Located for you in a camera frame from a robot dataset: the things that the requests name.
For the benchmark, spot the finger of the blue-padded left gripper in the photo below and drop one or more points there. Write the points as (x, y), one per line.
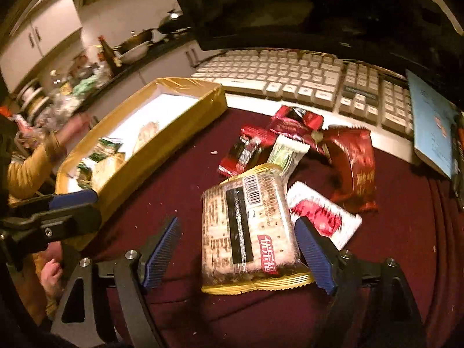
(86, 196)

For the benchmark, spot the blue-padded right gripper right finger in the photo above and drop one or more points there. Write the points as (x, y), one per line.
(373, 304)

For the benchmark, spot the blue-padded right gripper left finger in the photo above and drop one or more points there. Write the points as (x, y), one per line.
(83, 315)

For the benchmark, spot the white red snack packet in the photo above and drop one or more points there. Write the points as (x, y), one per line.
(328, 218)

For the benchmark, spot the clear cracker pack yellow edge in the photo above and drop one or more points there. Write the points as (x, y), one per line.
(248, 239)

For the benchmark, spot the dark red snack bag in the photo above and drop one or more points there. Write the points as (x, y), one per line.
(352, 155)

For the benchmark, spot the red black snack packet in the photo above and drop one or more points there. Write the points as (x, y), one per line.
(242, 156)

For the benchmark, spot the green white snack packet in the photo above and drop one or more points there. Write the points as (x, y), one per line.
(286, 153)

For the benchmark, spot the red wrapper snack packet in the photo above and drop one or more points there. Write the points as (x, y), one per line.
(289, 121)

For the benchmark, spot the yellow sleeved forearm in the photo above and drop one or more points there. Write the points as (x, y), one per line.
(25, 179)

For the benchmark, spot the person's hand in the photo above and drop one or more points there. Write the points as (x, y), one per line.
(76, 125)

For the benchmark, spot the tan chips bag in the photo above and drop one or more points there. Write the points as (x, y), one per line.
(105, 169)

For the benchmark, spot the green pea snack bag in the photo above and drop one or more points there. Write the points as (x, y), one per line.
(105, 147)

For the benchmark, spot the yellow cardboard tray box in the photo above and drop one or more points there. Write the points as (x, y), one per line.
(153, 124)

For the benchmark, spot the dark red table mat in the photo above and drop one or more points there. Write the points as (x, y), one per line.
(418, 223)

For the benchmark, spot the stack of plates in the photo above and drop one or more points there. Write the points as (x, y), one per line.
(32, 100)

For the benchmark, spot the green cloth on counter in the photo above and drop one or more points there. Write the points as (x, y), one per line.
(85, 86)

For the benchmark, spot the dark glass bottle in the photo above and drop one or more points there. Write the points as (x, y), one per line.
(109, 55)

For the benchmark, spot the metal bowl on counter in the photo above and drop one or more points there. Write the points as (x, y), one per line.
(135, 54)

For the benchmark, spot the white lower cabinets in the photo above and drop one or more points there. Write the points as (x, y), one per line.
(179, 58)

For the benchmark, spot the white upper cabinet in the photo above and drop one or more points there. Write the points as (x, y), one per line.
(41, 33)

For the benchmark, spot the black wok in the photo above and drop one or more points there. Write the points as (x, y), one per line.
(174, 21)

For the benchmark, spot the blue book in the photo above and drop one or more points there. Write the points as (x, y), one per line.
(433, 116)

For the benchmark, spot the beige mechanical keyboard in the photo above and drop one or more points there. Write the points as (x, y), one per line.
(322, 80)

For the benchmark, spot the black computer monitor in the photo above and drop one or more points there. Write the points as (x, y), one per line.
(425, 36)

